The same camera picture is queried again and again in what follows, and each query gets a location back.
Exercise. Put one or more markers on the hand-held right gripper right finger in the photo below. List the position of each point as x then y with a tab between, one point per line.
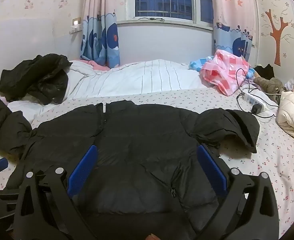
212	170

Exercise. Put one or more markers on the barred window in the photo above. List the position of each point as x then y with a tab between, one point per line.
162	0

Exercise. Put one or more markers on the lit wall socket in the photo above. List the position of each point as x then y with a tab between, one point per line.
75	22

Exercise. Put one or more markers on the orange tree wall decal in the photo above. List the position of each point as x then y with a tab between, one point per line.
278	42

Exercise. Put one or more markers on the cream puffer jacket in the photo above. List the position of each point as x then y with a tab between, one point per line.
291	115

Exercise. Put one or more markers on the crumpled black jacket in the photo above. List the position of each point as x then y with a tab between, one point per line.
37	80

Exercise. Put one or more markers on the white power strip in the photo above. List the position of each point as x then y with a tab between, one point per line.
253	98

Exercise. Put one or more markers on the black charger plug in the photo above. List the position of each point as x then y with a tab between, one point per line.
256	108

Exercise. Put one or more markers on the pink cloth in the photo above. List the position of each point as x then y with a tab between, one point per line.
94	64

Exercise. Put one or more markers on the light blue patterned cloth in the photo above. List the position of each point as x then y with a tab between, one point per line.
197	63

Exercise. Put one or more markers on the blue whale print curtain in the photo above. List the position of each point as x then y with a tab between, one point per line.
99	30

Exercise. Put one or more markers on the dark cloth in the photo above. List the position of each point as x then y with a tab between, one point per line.
265	71

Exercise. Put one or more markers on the black puffer jacket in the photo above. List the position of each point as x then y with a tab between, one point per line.
127	140

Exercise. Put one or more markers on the olive jacket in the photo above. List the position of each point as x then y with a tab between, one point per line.
271	86

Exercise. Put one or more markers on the white striped duvet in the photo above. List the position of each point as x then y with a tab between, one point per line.
137	80

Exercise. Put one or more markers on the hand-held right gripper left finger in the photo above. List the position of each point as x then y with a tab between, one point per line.
83	170

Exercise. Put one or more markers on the pink checked plastic bag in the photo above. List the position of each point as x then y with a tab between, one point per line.
222	72

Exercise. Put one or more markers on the cherry print bedsheet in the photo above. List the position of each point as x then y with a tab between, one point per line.
274	167

